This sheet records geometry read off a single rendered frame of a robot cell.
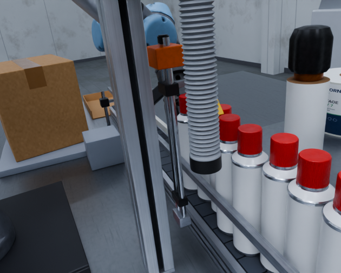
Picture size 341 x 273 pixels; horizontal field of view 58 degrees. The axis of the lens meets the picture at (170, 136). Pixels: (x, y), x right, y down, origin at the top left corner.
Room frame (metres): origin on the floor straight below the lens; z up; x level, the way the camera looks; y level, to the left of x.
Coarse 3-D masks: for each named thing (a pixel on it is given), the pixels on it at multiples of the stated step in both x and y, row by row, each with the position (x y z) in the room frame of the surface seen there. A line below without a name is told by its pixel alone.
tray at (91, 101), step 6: (84, 96) 1.53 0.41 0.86; (90, 96) 1.54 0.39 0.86; (96, 96) 1.55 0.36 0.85; (108, 96) 1.57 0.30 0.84; (84, 102) 1.48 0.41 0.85; (90, 102) 1.51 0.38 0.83; (96, 102) 1.50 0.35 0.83; (90, 108) 1.40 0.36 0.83; (96, 108) 1.39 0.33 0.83; (102, 108) 1.38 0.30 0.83; (108, 108) 1.37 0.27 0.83; (90, 114) 1.29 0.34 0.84; (96, 114) 1.30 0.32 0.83; (102, 114) 1.29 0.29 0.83
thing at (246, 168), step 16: (240, 128) 0.38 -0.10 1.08; (256, 128) 0.37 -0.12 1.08; (240, 144) 0.37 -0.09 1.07; (256, 144) 0.36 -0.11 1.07; (240, 160) 0.37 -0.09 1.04; (256, 160) 0.36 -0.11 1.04; (240, 176) 0.36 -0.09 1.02; (256, 176) 0.35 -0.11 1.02; (240, 192) 0.36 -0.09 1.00; (256, 192) 0.35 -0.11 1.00; (240, 208) 0.36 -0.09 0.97; (256, 208) 0.35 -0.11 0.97; (256, 224) 0.35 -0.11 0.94; (240, 240) 0.36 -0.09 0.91
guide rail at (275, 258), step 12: (168, 144) 0.62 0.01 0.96; (204, 180) 0.46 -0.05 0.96; (204, 192) 0.44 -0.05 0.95; (216, 192) 0.42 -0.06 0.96; (216, 204) 0.40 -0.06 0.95; (228, 204) 0.38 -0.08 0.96; (228, 216) 0.36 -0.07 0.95; (240, 216) 0.35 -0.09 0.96; (240, 228) 0.34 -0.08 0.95; (252, 228) 0.32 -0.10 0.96; (252, 240) 0.31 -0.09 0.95; (264, 240) 0.30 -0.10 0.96; (264, 252) 0.29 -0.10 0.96; (276, 252) 0.28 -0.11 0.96; (276, 264) 0.27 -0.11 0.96; (288, 264) 0.26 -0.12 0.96
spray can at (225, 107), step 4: (220, 104) 0.49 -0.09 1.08; (224, 104) 0.49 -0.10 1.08; (224, 108) 0.47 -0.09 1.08; (228, 108) 0.47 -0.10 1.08; (224, 112) 0.46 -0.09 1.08; (228, 112) 0.47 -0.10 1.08; (212, 176) 0.47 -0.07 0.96; (212, 180) 0.47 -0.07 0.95; (212, 184) 0.47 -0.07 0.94; (212, 204) 0.47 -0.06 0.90; (212, 208) 0.47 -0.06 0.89; (216, 208) 0.46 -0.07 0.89; (216, 212) 0.46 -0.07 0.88
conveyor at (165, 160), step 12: (168, 156) 0.73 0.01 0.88; (168, 168) 0.66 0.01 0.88; (192, 192) 0.55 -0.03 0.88; (192, 204) 0.50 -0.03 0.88; (204, 204) 0.50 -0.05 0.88; (204, 216) 0.46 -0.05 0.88; (216, 216) 0.46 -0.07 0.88; (216, 228) 0.43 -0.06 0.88; (228, 240) 0.39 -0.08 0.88; (240, 264) 0.34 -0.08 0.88; (252, 264) 0.34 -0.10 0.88
